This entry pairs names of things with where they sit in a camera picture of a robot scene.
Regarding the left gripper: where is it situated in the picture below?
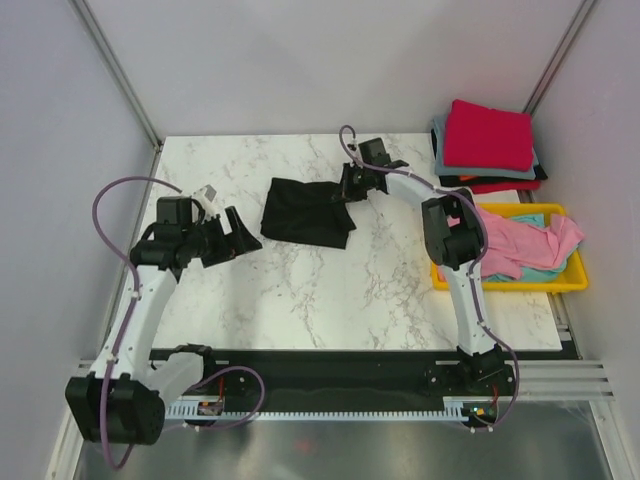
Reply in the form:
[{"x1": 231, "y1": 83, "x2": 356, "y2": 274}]
[{"x1": 182, "y1": 207, "x2": 261, "y2": 268}]

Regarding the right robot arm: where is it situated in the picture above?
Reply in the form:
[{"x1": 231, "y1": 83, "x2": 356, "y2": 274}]
[{"x1": 339, "y1": 138, "x2": 513, "y2": 394}]

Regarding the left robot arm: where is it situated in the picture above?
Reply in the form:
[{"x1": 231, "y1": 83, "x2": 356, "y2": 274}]
[{"x1": 65, "y1": 195, "x2": 262, "y2": 445}]

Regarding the folded grey t-shirt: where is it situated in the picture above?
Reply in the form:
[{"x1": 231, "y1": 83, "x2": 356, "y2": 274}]
[{"x1": 431, "y1": 114, "x2": 540, "y2": 180}]

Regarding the folded dark red t-shirt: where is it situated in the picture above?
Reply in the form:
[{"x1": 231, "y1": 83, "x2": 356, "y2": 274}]
[{"x1": 442, "y1": 180, "x2": 542, "y2": 194}]

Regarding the pink t-shirt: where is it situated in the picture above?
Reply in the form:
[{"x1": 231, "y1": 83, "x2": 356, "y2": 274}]
[{"x1": 444, "y1": 187, "x2": 586, "y2": 281}]

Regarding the teal t-shirt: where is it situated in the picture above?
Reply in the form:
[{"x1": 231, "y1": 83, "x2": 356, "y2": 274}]
[{"x1": 484, "y1": 211, "x2": 571, "y2": 283}]

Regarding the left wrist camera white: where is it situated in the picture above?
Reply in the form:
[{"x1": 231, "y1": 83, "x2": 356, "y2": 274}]
[{"x1": 191, "y1": 184, "x2": 217, "y2": 220}]

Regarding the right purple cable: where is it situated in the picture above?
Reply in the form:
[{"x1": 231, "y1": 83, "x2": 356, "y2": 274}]
[{"x1": 338, "y1": 124, "x2": 521, "y2": 434}]

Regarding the purple cable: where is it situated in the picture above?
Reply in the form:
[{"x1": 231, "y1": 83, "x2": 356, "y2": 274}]
[
  {"x1": 92, "y1": 175, "x2": 265, "y2": 471},
  {"x1": 338, "y1": 124, "x2": 521, "y2": 434}
]

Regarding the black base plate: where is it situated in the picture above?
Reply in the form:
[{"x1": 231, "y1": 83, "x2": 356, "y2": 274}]
[{"x1": 189, "y1": 349, "x2": 516, "y2": 414}]

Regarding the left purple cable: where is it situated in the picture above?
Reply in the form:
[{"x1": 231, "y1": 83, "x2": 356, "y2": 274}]
[{"x1": 92, "y1": 175, "x2": 265, "y2": 471}]

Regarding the right aluminium frame post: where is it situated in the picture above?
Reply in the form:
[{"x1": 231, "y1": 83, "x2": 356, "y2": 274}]
[{"x1": 523, "y1": 0, "x2": 600, "y2": 117}]

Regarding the aluminium frame post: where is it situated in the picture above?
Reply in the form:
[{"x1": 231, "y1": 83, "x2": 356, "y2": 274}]
[
  {"x1": 523, "y1": 0, "x2": 600, "y2": 117},
  {"x1": 69, "y1": 0, "x2": 163, "y2": 152}
]

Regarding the left aluminium frame post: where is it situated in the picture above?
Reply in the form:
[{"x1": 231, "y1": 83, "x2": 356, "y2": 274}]
[{"x1": 69, "y1": 0, "x2": 163, "y2": 152}]

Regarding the white cable duct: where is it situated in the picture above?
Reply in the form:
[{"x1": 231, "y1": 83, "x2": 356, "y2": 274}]
[{"x1": 165, "y1": 399, "x2": 469, "y2": 422}]

